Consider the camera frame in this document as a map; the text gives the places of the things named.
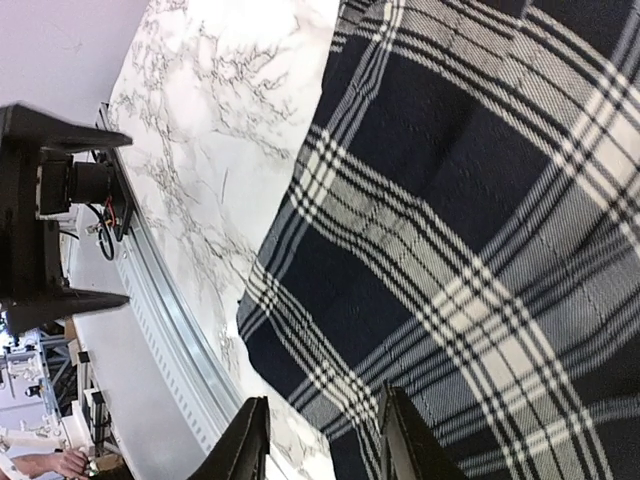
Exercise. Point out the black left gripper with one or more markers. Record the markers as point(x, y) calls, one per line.
point(32, 290)

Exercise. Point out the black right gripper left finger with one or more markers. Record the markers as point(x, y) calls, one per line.
point(241, 452)

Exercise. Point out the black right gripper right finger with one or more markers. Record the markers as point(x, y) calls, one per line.
point(409, 450)

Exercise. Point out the black white plaid shirt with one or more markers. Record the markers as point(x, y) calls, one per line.
point(463, 222)

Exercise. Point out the person's hand in background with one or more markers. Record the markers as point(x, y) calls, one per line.
point(71, 464)

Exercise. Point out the aluminium front frame rail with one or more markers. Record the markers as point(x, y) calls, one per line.
point(169, 396)

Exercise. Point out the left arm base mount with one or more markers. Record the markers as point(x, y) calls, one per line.
point(100, 185)

